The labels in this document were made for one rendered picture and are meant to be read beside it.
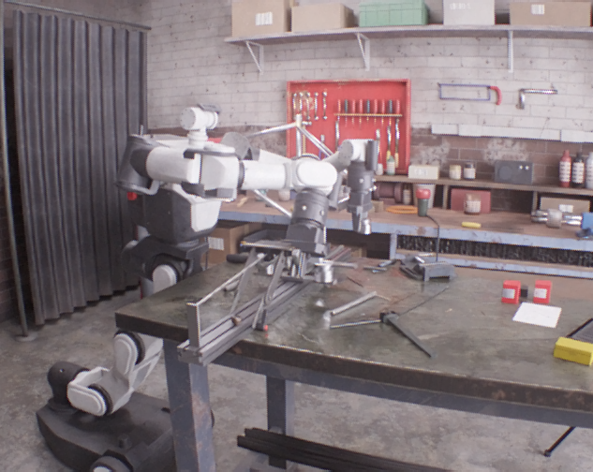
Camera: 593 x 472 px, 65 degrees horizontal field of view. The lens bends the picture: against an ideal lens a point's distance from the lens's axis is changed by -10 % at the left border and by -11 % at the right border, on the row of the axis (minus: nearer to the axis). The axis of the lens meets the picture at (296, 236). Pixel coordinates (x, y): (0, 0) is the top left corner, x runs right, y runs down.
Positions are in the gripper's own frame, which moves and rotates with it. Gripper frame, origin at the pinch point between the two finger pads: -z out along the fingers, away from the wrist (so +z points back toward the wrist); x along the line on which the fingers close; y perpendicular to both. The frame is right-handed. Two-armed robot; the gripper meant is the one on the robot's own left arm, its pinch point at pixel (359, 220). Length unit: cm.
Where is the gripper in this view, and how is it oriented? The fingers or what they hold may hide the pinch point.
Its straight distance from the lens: 169.5
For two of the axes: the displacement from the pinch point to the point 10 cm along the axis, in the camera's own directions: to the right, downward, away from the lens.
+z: 0.0, -9.8, -2.1
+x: 4.8, -1.9, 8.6
